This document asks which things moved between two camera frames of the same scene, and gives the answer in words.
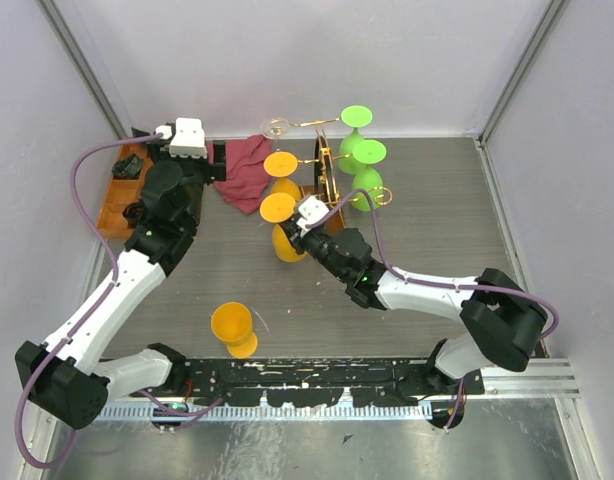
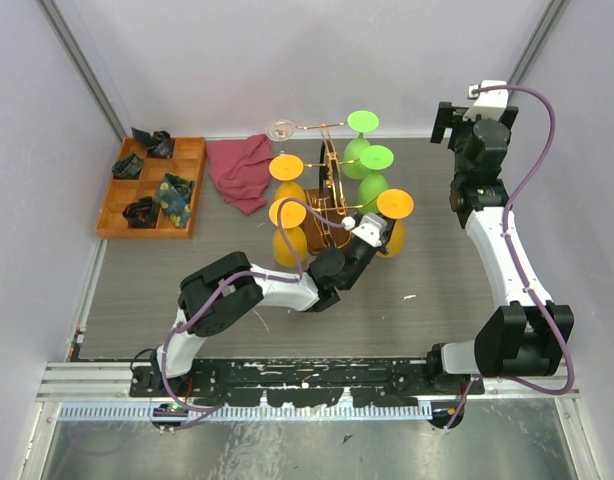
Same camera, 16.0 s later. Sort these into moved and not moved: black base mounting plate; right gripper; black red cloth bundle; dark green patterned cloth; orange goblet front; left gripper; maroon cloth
Moved: right gripper; orange goblet front; left gripper
Not moved: black red cloth bundle; dark green patterned cloth; black base mounting plate; maroon cloth
